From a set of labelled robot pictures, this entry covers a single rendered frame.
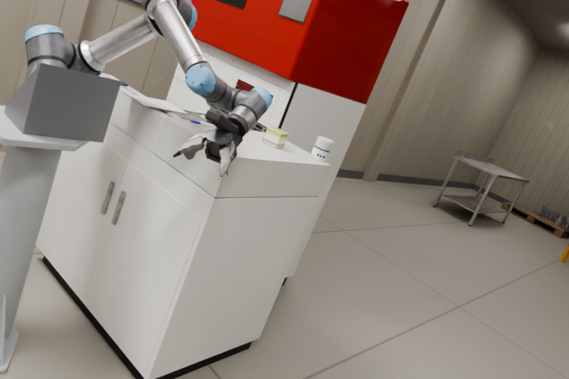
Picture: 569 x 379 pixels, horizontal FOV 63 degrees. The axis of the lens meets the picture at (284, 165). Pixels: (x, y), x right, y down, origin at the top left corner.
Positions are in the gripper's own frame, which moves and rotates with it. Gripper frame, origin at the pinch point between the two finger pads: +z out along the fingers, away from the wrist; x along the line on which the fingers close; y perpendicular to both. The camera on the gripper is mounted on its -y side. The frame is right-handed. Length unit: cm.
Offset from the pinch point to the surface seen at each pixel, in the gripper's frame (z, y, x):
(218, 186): -14.6, 26.7, 5.9
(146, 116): -31, 27, 49
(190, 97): -91, 71, 79
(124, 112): -33, 32, 62
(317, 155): -64, 50, -8
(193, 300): 7, 67, 7
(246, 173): -25.6, 29.2, 1.8
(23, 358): 48, 82, 54
